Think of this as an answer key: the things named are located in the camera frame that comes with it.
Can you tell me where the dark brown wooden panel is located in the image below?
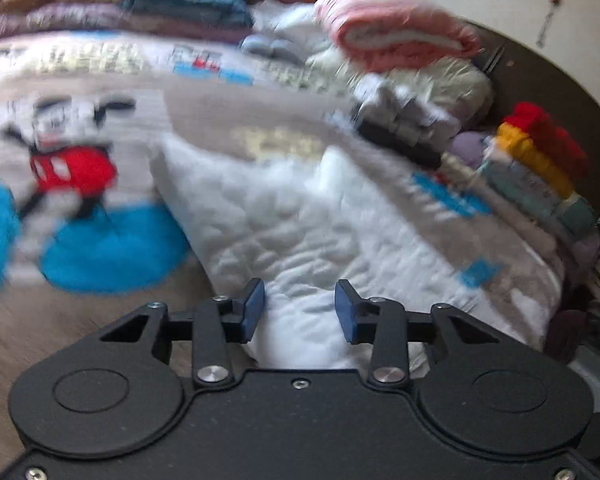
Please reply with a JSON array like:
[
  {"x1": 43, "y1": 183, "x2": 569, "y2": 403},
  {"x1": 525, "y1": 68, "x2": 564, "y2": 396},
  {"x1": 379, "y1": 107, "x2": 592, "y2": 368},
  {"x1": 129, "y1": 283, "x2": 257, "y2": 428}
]
[{"x1": 460, "y1": 20, "x2": 600, "y2": 261}]

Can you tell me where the yellow knitted sweater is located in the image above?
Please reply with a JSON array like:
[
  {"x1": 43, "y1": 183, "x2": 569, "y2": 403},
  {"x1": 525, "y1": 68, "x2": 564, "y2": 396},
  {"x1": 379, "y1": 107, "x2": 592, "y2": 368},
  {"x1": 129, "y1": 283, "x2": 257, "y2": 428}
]
[{"x1": 495, "y1": 122, "x2": 577, "y2": 199}]

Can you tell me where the hanging wall ornament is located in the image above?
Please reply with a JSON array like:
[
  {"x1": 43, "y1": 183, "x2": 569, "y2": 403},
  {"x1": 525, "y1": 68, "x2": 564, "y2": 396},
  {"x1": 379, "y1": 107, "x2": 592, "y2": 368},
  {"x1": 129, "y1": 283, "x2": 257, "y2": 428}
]
[{"x1": 536, "y1": 0, "x2": 567, "y2": 47}]

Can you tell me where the black striped folded garment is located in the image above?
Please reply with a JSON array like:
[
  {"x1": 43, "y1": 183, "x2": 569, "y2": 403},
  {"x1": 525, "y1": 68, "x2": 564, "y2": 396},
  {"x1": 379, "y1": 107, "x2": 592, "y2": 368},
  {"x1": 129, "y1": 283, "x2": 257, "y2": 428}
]
[{"x1": 357, "y1": 120, "x2": 443, "y2": 170}]

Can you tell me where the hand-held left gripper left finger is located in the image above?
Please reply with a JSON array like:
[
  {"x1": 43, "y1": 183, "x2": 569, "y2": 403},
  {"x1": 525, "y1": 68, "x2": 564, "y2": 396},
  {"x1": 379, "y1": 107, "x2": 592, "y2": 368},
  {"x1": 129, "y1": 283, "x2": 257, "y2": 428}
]
[{"x1": 99, "y1": 278, "x2": 266, "y2": 389}]

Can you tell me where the person's dark maroon clothing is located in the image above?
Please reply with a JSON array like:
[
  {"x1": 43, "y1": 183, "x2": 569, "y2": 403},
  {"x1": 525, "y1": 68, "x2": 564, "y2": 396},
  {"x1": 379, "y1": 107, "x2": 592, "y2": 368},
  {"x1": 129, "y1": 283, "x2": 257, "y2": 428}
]
[{"x1": 545, "y1": 309, "x2": 588, "y2": 363}]

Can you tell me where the purple quilt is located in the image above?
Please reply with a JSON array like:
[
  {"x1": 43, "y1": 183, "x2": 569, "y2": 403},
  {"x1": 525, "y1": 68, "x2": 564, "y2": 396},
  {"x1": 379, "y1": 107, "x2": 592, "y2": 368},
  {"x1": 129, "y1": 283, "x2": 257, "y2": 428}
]
[{"x1": 0, "y1": 2, "x2": 251, "y2": 47}]

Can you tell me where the pale pink folded garment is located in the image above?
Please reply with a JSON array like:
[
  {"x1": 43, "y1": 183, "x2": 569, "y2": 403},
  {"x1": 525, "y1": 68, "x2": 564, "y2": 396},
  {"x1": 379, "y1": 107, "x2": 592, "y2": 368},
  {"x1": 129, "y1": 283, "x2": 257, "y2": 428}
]
[{"x1": 452, "y1": 132, "x2": 497, "y2": 169}]

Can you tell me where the white quilted garment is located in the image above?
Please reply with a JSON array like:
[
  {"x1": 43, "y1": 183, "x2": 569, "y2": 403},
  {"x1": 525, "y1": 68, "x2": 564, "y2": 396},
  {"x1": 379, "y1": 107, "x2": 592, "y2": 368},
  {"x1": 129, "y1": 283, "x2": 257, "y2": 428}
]
[{"x1": 150, "y1": 135, "x2": 551, "y2": 381}]

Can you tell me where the cartoon printed blanket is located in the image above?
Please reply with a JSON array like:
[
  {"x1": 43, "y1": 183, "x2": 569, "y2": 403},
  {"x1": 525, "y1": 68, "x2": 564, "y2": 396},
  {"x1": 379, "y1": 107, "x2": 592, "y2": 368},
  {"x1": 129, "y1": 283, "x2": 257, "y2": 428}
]
[{"x1": 0, "y1": 30, "x2": 566, "y2": 411}]

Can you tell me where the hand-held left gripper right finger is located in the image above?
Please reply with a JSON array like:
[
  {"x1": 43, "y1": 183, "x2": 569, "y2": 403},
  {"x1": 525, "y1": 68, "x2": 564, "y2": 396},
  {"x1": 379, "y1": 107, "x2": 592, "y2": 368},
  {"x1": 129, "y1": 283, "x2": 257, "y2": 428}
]
[{"x1": 335, "y1": 280, "x2": 501, "y2": 390}]

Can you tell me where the white duvet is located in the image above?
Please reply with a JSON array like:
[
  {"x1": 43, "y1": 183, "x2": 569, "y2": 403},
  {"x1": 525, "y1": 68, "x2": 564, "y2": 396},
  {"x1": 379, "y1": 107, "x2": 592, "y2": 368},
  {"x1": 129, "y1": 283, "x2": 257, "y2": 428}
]
[{"x1": 252, "y1": 2, "x2": 496, "y2": 131}]

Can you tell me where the red knitted sweater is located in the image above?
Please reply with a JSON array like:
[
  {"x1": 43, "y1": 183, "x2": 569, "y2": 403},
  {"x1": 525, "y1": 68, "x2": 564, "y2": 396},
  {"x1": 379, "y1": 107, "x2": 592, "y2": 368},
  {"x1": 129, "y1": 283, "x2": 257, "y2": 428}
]
[{"x1": 505, "y1": 102, "x2": 589, "y2": 181}]

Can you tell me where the pink rolled blanket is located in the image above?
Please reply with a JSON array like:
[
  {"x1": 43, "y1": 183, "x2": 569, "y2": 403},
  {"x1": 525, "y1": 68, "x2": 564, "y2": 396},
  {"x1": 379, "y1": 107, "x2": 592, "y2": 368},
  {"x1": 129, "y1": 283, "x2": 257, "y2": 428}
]
[{"x1": 315, "y1": 0, "x2": 483, "y2": 73}]

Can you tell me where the teal folded garment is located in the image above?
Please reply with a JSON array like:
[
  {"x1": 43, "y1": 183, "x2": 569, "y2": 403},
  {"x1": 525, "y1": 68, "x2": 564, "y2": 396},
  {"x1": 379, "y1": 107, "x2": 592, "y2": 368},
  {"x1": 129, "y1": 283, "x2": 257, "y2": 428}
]
[{"x1": 480, "y1": 160, "x2": 599, "y2": 237}]

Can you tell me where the white lavender folded garment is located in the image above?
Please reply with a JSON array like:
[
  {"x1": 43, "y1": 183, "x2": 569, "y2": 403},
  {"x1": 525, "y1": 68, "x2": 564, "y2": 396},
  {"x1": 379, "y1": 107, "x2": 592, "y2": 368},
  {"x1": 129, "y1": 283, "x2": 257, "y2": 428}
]
[{"x1": 352, "y1": 77, "x2": 461, "y2": 146}]

